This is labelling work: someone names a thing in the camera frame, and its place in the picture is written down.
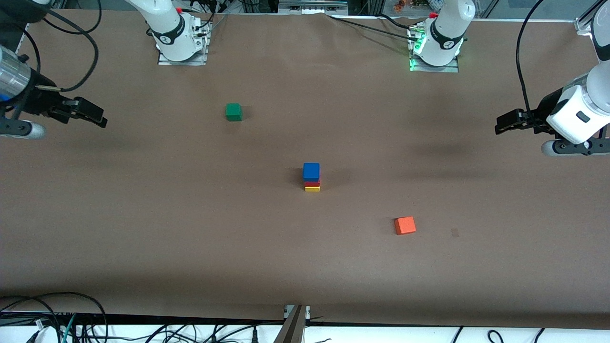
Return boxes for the black left base cable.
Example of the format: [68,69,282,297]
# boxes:
[328,13,421,42]

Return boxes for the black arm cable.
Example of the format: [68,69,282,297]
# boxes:
[18,0,102,92]
[517,0,547,116]

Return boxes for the black right base cables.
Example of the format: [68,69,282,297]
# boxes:
[182,0,230,35]

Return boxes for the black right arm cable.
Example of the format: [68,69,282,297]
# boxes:
[18,0,102,92]

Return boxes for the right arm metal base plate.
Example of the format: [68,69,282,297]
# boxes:
[157,20,210,66]

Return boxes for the orange cube block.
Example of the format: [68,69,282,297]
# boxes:
[394,216,417,236]

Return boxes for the metal mount bracket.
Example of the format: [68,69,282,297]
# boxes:
[284,304,311,321]

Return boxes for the dark camera mount bar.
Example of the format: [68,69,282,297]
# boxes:
[274,306,306,343]

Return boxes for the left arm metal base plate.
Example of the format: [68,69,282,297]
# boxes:
[408,25,460,73]

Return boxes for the black looping cable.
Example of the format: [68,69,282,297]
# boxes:
[0,291,110,343]

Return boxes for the teal cable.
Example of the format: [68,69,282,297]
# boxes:
[61,313,78,343]

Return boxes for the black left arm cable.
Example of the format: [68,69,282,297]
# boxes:
[517,0,547,116]

